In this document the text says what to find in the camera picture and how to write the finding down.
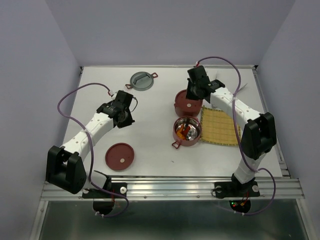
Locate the grey lid with red clips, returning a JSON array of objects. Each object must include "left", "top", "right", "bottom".
[{"left": 125, "top": 71, "right": 159, "bottom": 91}]

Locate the red steel lunch bowl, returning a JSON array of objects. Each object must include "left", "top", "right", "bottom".
[{"left": 173, "top": 102, "right": 202, "bottom": 117}]

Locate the orange toy chicken wing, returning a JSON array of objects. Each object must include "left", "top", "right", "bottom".
[{"left": 175, "top": 128, "right": 188, "bottom": 140}]

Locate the red steel bowl with clips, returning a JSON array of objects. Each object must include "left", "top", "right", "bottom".
[{"left": 171, "top": 116, "right": 202, "bottom": 149}]

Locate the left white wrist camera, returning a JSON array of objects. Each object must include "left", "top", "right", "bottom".
[{"left": 110, "top": 91, "right": 118, "bottom": 100}]

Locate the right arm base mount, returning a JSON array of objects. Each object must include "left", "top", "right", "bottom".
[{"left": 211, "top": 181, "right": 260, "bottom": 214}]

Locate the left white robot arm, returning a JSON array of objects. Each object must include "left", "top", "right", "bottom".
[{"left": 45, "top": 90, "right": 135, "bottom": 194}]

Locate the red toy drumstick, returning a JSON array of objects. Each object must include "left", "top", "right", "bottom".
[{"left": 183, "top": 124, "right": 191, "bottom": 136}]

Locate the yellow bamboo mat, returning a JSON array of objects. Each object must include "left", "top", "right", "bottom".
[{"left": 200, "top": 106, "right": 238, "bottom": 147}]

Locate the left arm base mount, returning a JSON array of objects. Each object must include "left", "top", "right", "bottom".
[{"left": 81, "top": 182, "right": 129, "bottom": 218}]

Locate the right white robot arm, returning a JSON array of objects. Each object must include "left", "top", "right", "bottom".
[{"left": 186, "top": 65, "right": 277, "bottom": 195}]

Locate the aluminium front rail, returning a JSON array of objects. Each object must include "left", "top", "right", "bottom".
[{"left": 40, "top": 177, "right": 305, "bottom": 202}]

